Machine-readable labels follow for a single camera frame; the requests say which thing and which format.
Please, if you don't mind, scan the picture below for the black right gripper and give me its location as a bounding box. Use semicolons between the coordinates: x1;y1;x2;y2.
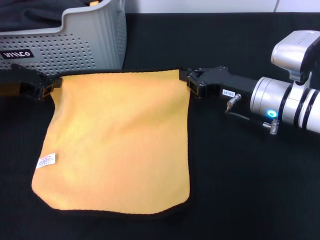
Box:
179;65;254;100

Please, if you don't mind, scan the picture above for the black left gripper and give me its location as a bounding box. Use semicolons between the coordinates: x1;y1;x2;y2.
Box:
0;63;63;101

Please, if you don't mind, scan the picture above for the yellow towel black trim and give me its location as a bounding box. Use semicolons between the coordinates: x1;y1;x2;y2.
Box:
31;67;194;219

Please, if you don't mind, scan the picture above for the grey perforated storage box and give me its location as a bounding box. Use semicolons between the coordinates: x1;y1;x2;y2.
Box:
0;0;127;77

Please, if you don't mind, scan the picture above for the black tablecloth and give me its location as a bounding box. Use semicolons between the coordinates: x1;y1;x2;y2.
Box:
0;11;320;240

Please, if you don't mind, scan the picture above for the dark grey cloth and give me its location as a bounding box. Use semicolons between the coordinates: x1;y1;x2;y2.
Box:
0;0;89;33

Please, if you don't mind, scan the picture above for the right gripper cable with connector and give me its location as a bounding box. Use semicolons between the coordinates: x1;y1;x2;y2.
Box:
224;93;280;136

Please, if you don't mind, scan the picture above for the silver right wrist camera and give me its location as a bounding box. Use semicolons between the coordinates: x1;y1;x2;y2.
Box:
271;30;320;91

